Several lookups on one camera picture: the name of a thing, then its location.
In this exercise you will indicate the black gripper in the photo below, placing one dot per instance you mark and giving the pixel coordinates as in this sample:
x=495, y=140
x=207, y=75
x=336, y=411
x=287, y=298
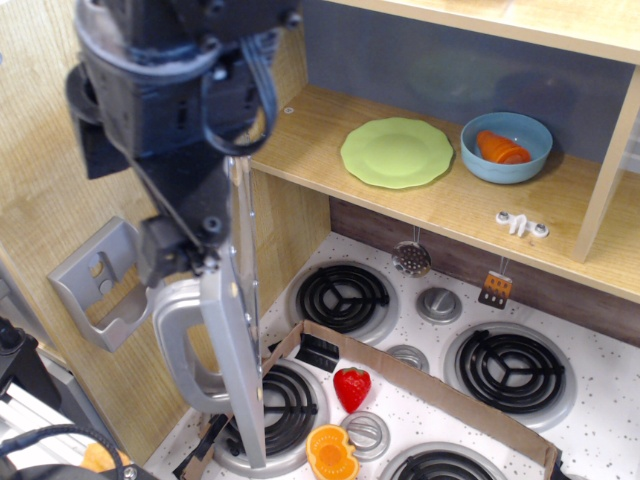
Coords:
x=175, y=125

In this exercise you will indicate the grey toy microwave door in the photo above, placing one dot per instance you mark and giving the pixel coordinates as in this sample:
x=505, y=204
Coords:
x=208, y=327

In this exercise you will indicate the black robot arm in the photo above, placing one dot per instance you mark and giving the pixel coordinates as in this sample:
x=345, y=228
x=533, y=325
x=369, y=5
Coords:
x=157, y=32

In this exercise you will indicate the black equipment on left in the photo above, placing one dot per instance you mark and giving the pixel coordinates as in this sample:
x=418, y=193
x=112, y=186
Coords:
x=21, y=365

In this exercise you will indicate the back left stove burner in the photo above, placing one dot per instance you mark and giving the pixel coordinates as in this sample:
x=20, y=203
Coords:
x=348, y=297

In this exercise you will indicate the stove burner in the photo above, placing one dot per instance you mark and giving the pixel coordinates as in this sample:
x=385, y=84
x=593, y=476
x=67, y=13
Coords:
x=295, y=403
x=514, y=369
x=440, y=460
x=348, y=297

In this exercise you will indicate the brown cardboard barrier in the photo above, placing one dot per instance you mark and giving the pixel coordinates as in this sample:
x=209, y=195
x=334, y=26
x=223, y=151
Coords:
x=415, y=411

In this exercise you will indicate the front left stove burner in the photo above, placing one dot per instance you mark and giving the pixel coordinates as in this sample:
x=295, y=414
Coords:
x=295, y=403

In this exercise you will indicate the green toy plate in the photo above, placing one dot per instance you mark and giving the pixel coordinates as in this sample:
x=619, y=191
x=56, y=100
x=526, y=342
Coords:
x=396, y=153

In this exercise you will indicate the silver toy skimmer spoon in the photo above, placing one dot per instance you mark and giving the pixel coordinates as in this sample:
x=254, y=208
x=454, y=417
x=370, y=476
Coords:
x=410, y=257

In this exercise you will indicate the red toy strawberry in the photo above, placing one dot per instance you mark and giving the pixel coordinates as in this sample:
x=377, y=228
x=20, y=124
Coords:
x=352, y=386

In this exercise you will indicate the grey middle stove knob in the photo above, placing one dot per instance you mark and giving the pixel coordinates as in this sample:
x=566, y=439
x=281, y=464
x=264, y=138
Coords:
x=411, y=356

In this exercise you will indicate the grey stove knob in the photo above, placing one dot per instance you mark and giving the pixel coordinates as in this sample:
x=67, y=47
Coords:
x=411, y=356
x=368, y=433
x=439, y=306

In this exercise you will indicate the grey back stove knob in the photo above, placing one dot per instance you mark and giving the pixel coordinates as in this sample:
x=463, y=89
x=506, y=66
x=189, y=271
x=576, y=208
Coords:
x=439, y=306

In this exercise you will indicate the orange toy fruit half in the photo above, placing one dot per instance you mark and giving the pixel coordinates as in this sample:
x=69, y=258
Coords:
x=330, y=453

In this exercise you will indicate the grey front stove knob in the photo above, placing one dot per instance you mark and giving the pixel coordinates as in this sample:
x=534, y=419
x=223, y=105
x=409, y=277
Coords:
x=368, y=433

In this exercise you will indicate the orange toy carrot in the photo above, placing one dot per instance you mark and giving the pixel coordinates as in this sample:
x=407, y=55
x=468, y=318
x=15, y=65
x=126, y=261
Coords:
x=501, y=150

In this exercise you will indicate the blue toy bowl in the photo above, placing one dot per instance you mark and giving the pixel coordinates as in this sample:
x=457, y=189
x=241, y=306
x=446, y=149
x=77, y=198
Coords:
x=523, y=130

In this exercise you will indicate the orange toy spatula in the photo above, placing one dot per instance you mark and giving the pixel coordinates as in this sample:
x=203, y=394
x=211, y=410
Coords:
x=497, y=286

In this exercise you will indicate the white door latch clip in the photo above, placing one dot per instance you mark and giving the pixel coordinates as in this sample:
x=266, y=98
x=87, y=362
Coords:
x=519, y=225

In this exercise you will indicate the front right stove burner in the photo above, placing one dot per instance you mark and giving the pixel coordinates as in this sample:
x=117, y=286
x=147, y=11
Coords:
x=440, y=460

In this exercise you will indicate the back right stove burner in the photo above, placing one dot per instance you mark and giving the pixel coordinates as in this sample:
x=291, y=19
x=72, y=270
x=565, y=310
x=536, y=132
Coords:
x=514, y=369

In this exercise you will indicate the grey wall phone holder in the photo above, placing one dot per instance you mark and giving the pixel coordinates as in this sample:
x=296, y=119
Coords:
x=93, y=271

